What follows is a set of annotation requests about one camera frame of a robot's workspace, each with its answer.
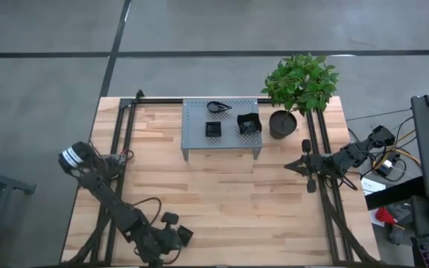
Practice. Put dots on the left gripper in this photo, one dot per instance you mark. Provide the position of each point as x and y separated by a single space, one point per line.
162 242

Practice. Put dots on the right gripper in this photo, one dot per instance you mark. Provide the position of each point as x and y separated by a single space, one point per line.
317 164

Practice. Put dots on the black wavy square mini plate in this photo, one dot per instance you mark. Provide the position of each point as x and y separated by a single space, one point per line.
249 124

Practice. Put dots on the black teardrop mini plate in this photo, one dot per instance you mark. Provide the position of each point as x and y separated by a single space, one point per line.
216 107

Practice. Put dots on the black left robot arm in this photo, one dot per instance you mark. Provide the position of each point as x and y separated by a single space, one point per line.
106 197

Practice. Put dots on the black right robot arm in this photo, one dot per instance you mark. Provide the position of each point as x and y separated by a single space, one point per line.
352 152

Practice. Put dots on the white paper sheet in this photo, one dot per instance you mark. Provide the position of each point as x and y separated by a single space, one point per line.
371 185

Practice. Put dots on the potted green plant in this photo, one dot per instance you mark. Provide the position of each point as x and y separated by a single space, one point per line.
300 82

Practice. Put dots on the small electronics box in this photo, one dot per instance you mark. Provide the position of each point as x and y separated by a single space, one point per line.
386 167

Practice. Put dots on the grey perforated metal shelf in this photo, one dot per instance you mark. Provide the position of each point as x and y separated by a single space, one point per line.
199 141

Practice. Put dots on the black metal bar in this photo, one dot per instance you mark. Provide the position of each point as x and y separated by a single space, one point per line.
393 193

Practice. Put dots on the red object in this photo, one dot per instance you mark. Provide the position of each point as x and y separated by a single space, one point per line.
384 216

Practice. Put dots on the grey metal stand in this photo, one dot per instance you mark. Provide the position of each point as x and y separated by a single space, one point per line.
6 182

